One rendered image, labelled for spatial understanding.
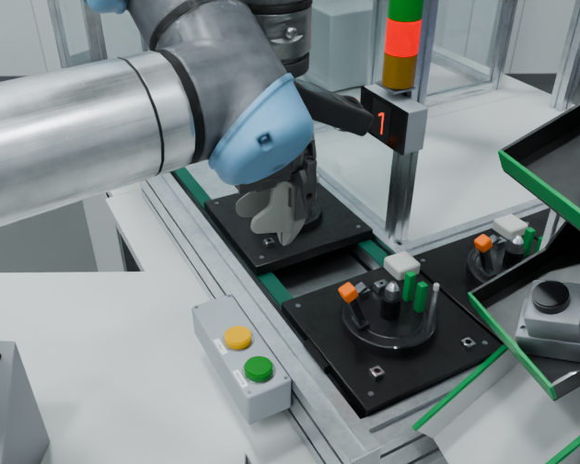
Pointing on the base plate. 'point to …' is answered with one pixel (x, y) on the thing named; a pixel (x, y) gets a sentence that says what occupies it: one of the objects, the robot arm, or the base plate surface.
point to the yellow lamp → (399, 71)
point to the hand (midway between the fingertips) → (290, 232)
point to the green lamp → (405, 10)
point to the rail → (167, 205)
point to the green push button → (258, 368)
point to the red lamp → (402, 38)
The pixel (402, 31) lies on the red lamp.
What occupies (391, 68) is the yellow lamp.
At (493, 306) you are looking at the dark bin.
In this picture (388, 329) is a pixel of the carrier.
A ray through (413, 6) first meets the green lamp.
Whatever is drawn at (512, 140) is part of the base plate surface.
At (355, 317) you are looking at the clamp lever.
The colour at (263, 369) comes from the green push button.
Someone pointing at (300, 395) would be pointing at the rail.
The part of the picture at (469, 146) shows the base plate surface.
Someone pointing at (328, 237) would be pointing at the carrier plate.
